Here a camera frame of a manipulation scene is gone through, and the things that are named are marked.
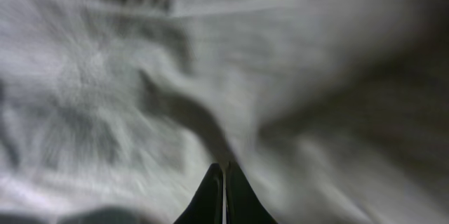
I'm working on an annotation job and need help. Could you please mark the grey shorts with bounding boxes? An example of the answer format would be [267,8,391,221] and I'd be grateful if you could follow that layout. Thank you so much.
[1,0,448,223]

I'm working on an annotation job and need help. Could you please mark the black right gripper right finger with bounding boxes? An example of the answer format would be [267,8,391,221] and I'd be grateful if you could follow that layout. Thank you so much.
[225,162,277,224]

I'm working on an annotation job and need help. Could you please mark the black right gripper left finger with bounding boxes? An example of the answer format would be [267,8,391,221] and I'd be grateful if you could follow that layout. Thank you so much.
[174,164,223,224]

